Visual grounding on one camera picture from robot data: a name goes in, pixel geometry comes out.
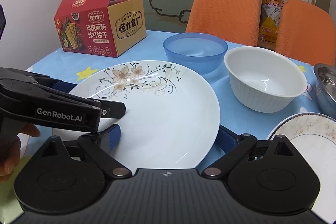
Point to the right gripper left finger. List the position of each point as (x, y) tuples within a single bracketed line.
[(66, 176)]

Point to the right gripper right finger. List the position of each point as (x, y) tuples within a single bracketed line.
[(267, 176)]

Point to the white gold-rimmed plate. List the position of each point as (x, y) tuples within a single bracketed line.
[(313, 135)]

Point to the white ceramic bowl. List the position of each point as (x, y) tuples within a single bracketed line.
[(263, 80)]

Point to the white floral plate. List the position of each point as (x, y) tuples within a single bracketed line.
[(172, 113)]

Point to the stainless steel bowl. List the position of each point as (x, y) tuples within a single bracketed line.
[(325, 89)]

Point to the blue plastic bowl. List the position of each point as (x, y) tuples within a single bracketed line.
[(203, 53)]

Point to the person's left hand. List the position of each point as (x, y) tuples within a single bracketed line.
[(9, 163)]

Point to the red cracker box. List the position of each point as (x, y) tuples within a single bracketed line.
[(100, 27)]

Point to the white projection board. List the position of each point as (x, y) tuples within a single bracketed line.
[(30, 33)]

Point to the right orange chair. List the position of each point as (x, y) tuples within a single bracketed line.
[(306, 33)]

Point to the orange chair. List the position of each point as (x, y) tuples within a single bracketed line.
[(235, 21), (306, 33)]

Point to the left orange chair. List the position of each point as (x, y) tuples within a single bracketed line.
[(235, 21)]

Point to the yellow snack bag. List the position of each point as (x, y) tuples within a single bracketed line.
[(269, 23)]

